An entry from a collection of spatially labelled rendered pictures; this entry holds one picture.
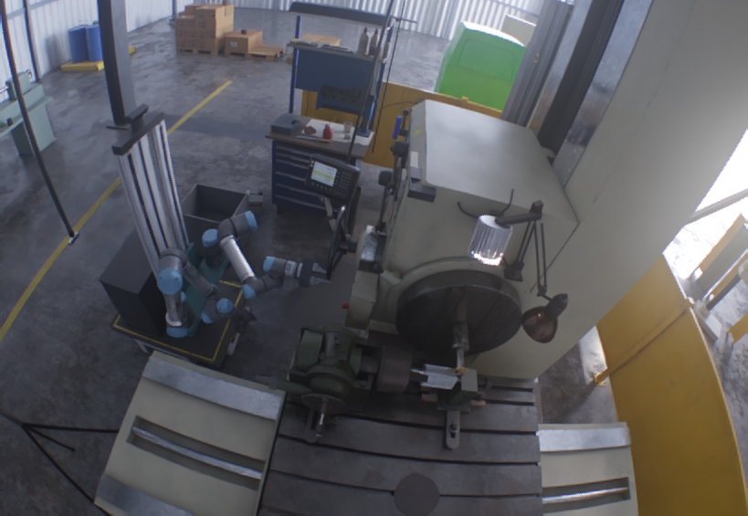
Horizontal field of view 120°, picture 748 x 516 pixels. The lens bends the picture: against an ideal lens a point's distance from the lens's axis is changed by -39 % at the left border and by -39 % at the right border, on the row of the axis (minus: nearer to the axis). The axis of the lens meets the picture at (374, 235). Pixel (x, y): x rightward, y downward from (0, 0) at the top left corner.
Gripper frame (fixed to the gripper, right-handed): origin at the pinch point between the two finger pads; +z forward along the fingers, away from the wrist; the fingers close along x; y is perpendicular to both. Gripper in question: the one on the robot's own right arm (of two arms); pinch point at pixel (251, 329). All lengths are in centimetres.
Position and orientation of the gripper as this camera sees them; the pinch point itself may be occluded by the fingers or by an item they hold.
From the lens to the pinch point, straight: 213.0
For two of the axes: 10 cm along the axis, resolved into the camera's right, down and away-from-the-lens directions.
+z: 2.3, 6.1, 7.6
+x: -0.1, 7.8, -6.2
